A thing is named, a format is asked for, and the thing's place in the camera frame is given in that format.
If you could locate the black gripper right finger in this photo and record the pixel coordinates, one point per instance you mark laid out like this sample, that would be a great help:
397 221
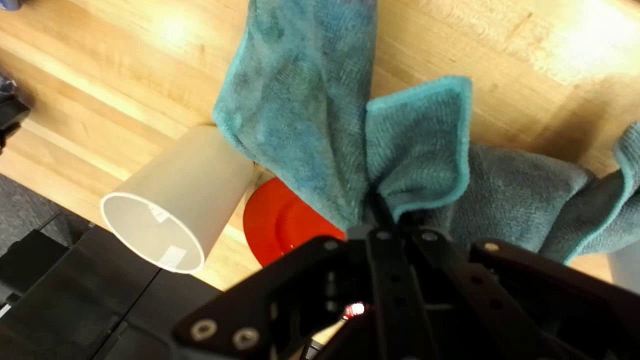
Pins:
520 301

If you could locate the blue microfiber towel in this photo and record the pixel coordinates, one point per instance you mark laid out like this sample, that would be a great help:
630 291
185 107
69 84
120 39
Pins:
306 101

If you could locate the small white cup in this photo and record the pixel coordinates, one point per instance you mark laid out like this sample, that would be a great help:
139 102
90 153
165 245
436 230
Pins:
626 266

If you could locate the black storage case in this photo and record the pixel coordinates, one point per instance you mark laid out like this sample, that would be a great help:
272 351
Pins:
80 301

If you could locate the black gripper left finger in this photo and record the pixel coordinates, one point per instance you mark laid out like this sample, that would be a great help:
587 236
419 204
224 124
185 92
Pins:
387 301

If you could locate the tall white cup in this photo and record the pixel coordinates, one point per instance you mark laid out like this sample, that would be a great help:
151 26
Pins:
180 193

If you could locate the red plate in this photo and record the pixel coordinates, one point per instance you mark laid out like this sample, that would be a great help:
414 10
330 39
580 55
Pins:
281 222

